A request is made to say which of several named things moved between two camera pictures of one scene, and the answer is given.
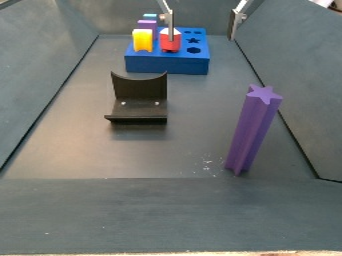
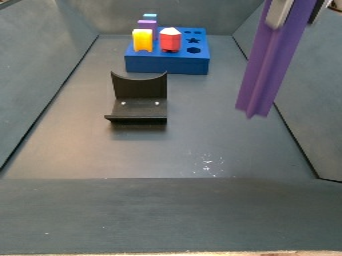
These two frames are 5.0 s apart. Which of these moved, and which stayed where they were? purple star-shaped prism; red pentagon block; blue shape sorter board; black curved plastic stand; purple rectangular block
Moved: purple star-shaped prism
Stayed: blue shape sorter board; red pentagon block; black curved plastic stand; purple rectangular block
